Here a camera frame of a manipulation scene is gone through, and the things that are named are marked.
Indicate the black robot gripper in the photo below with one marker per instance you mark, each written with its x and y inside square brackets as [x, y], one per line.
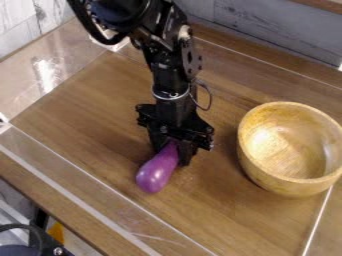
[173, 119]

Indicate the purple toy eggplant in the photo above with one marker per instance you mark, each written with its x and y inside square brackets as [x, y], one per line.
[156, 172]

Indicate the brown wooden bowl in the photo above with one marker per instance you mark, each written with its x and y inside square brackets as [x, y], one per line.
[291, 148]

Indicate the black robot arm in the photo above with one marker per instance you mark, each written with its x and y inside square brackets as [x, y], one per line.
[157, 27]

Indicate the clear acrylic tray walls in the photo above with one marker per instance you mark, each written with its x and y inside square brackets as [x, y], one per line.
[73, 146]

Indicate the black clamp with screw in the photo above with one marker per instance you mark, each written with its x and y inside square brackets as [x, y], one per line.
[47, 245]

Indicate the clear acrylic corner bracket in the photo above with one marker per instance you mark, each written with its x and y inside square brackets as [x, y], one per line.
[111, 40]

